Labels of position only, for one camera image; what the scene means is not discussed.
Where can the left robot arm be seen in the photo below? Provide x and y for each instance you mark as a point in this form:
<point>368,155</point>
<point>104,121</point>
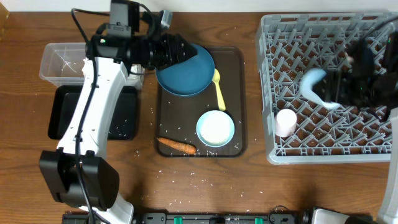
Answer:
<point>77,173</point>

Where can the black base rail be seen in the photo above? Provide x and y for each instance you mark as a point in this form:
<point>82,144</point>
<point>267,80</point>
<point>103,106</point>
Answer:
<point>278,215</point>

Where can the black plastic bin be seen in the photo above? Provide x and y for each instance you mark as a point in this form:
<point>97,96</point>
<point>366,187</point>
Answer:
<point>123,123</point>

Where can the light blue plastic cup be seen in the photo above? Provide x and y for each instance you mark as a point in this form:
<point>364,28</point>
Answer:
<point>308,82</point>

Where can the light blue bowl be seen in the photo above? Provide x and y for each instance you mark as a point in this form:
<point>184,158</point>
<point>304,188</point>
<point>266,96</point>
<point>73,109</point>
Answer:
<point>215,128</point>

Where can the orange carrot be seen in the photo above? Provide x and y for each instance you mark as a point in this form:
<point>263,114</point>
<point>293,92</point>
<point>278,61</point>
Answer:
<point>182,147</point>

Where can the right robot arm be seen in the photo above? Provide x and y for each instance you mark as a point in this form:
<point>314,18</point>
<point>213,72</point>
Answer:
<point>384,93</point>

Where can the pink white plastic cup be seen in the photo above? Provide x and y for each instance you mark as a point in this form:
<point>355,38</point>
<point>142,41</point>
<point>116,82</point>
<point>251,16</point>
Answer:
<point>285,123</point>

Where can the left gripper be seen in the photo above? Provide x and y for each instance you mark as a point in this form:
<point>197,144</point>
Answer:
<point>173,51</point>

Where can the yellow plastic spoon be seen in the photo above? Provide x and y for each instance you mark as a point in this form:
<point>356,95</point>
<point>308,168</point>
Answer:
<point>220,100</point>

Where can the grey dishwasher rack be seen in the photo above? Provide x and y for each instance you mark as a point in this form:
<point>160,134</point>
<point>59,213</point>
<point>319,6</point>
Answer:
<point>287,45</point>

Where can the dark blue plate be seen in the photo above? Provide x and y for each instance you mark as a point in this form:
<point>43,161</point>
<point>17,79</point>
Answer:
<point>190,77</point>

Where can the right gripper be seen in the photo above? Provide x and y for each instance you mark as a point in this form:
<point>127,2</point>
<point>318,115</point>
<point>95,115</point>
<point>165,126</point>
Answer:
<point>339,90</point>

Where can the clear plastic waste bin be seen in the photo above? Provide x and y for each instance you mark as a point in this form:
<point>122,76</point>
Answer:
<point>62,64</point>

